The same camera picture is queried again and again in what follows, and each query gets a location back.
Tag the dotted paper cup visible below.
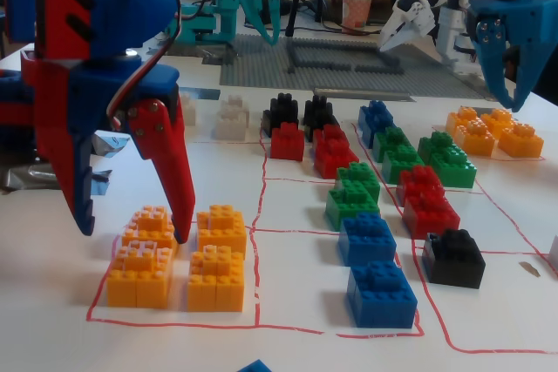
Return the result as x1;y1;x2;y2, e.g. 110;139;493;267
340;0;374;30

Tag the small brown scrap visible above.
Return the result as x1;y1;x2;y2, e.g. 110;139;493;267
517;260;542;279

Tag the dark grey brick frame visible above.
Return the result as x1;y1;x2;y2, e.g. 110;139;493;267
285;37;405;76

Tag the blue lego block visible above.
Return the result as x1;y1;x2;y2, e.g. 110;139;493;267
236;358;274;372
368;99;393;117
337;213;398;267
357;105;396;150
346;260;419;329

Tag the square grey tape marker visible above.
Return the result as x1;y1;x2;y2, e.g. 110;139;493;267
179;87;221;102

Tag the yellow lego block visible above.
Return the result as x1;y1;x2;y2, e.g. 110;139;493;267
479;108;520;133
496;122;545;159
187;244;246;314
120;205;179;255
106;240;174;309
195;204;248;258
446;105;480;138
455;118;498;158

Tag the red blue gripper finger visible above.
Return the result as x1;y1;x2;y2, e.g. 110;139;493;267
127;96;196;246

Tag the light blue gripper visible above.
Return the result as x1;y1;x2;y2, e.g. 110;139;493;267
467;0;554;113

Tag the red blue gripper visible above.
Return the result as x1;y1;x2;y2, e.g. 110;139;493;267
20;50;187;237

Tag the crumpled silver duct tape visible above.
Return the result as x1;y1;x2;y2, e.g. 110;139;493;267
0;132;132;197

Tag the grey lego baseplate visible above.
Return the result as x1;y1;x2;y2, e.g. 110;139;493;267
219;34;498;99

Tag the red lego block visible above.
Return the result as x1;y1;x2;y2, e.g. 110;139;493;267
401;192;461;240
269;122;305;161
395;165;445;206
314;139;360;180
312;124;350;153

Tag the green lego block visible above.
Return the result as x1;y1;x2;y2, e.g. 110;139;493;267
417;131;454;162
324;179;381;232
429;147;478;190
336;161;381;199
373;126;413;163
381;145;427;185

